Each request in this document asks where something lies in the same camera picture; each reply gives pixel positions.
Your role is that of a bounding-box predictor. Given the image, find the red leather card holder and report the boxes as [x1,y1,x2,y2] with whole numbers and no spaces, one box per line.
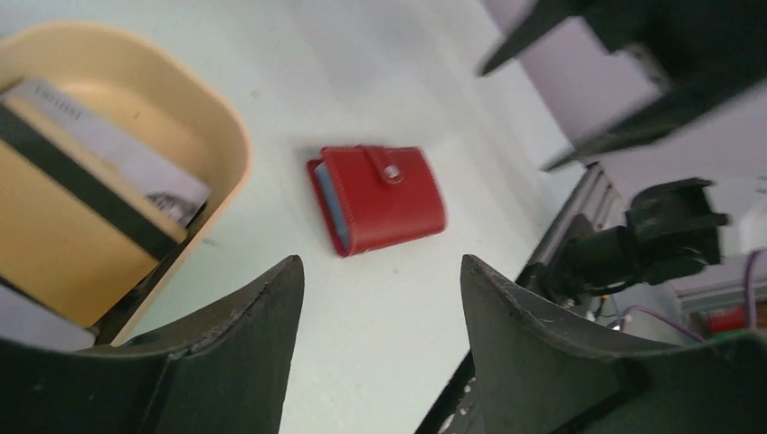
[306,145,447,258]

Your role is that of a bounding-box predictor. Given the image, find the gold card with stripe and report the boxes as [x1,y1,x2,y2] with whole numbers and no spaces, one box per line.
[1,98,187,327]

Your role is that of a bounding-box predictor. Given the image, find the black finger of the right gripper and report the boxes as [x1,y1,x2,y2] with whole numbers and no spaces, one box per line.
[478,1,766,172]

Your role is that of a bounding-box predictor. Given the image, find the silver card behind gold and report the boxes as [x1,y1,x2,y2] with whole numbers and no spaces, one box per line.
[1,78,211,228]

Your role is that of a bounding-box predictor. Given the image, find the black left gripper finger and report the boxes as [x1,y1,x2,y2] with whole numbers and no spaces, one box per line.
[1,255,305,433]

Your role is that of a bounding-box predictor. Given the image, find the beige oval plastic tray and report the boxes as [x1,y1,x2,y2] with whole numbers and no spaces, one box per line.
[1,22,252,345]

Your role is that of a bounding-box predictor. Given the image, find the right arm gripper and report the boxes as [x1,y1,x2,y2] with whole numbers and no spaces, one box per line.
[460,177,766,433]

